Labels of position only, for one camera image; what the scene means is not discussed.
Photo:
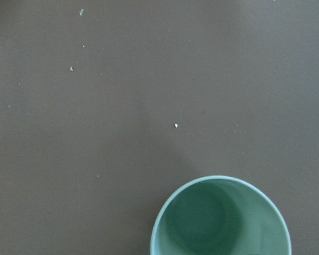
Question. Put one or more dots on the green cup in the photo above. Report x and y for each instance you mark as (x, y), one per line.
(219, 215)

